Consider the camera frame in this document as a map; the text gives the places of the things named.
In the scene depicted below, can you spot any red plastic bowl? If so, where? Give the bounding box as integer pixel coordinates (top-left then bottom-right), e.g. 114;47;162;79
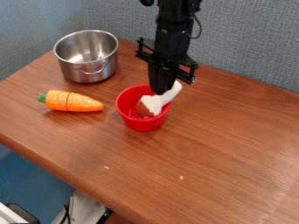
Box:
116;84;171;132

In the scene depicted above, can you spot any white table leg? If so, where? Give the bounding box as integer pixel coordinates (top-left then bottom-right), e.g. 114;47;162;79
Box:
51;191;107;224

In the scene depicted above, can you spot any stainless steel pot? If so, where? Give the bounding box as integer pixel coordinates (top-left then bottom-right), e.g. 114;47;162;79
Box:
52;30;119;84

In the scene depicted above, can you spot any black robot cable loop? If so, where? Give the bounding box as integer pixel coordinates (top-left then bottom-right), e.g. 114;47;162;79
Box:
186;14;203;39

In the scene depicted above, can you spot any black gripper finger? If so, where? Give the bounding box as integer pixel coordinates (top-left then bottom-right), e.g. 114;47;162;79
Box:
148;61;176;95

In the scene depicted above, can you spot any black cable under table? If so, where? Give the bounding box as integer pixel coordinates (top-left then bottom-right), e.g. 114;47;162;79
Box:
59;196;74;224

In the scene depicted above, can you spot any orange toy carrot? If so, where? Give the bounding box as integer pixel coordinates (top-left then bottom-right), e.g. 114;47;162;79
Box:
38;90;106;112

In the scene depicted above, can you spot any black white object corner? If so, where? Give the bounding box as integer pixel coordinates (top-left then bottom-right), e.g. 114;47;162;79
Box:
0;202;42;224

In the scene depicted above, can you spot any brown white plush mushroom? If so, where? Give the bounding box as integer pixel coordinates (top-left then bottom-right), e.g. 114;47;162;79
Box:
136;81;183;117

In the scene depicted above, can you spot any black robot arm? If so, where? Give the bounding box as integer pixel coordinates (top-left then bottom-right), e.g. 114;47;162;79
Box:
135;0;202;95

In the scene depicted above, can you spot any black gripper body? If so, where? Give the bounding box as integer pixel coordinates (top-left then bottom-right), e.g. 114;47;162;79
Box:
135;24;199;84

